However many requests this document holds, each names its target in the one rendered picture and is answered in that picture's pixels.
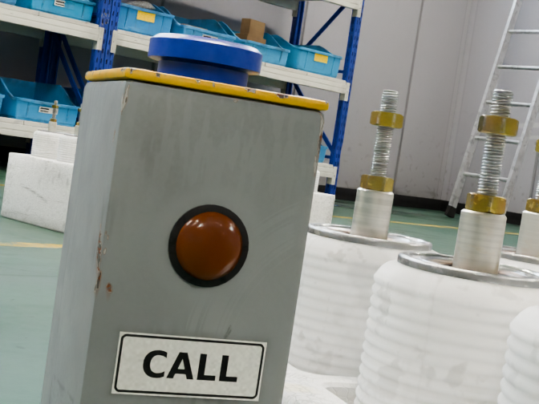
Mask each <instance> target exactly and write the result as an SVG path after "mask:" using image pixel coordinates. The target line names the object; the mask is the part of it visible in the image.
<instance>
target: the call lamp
mask: <svg viewBox="0 0 539 404"><path fill-rule="evenodd" d="M241 252H242V237H241V233H240V230H239V228H238V227H237V225H236V224H235V223H234V222H233V221H232V220H231V219H230V218H228V217H227V216H225V215H223V214H221V213H218V212H203V213H201V214H198V215H196V216H194V217H193V218H191V219H190V220H188V221H187V222H186V223H185V224H184V226H183V228H182V229H181V230H180V233H179V235H178V237H177V241H176V255H177V258H178V261H179V263H180V265H181V267H182V268H183V269H184V271H185V272H186V273H188V274H189V275H190V276H192V277H195V278H196V279H199V280H203V281H212V280H216V279H219V278H221V277H224V276H225V275H227V274H228V273H230V272H231V271H232V270H233V269H234V267H235V266H236V264H237V263H238V261H239V259H240V257H241Z"/></svg>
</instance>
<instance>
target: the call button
mask: <svg viewBox="0 0 539 404"><path fill-rule="evenodd" d="M148 57H149V58H151V59H154V60H156V61H158V67H157V72H160V73H165V74H170V75H179V76H184V77H189V78H194V79H203V80H208V81H214V82H219V83H228V84H232V85H237V86H241V87H247V82H248V77H249V75H259V74H261V63H262V57H263V55H262V54H261V53H260V52H259V51H258V50H257V49H256V48H253V47H251V46H246V45H243V44H240V43H236V42H230V41H225V40H221V39H216V38H207V37H201V36H196V35H189V34H173V33H159V34H156V35H154V36H153V37H151V38H150V43H149V48H148Z"/></svg>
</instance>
